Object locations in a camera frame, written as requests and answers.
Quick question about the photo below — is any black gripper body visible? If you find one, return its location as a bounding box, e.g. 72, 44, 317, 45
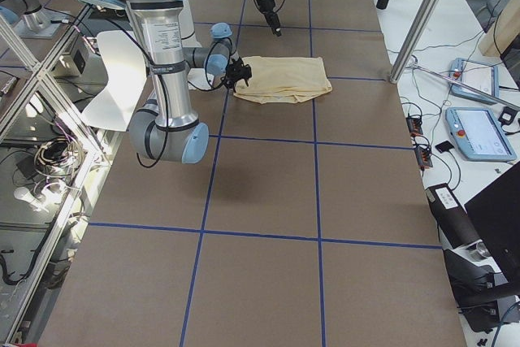
255, 0, 280, 26
223, 59, 252, 89

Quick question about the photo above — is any cream long sleeve shirt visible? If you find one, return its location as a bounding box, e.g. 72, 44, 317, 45
234, 56, 332, 104

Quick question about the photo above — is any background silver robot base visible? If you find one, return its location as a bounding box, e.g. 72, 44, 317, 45
1, 0, 58, 39

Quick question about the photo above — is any metal grabber stick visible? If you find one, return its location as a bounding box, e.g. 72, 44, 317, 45
407, 57, 497, 103

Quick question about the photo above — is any orange black connector box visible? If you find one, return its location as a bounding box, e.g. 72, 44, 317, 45
405, 115, 423, 137

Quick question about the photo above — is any far blue teach pendant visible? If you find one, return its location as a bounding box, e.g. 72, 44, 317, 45
449, 58, 500, 105

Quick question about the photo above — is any blue teach pendant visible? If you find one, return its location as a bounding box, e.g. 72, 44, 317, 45
449, 58, 500, 105
445, 107, 517, 163

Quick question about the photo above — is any near blue teach pendant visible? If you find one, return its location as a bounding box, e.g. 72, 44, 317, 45
445, 107, 517, 163

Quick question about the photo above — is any black cylinder device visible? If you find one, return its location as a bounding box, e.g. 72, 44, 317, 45
425, 183, 480, 248

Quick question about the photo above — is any black computer monitor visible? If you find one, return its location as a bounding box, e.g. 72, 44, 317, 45
465, 164, 520, 281

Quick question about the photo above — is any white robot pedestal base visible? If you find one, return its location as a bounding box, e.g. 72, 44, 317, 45
180, 0, 216, 91

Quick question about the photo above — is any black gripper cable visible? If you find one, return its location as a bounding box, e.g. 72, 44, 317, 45
121, 25, 228, 169

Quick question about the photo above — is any aluminium frame post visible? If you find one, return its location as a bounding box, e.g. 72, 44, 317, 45
388, 0, 439, 84

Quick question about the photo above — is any tangled cable bundle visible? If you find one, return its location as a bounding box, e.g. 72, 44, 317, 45
32, 137, 89, 180

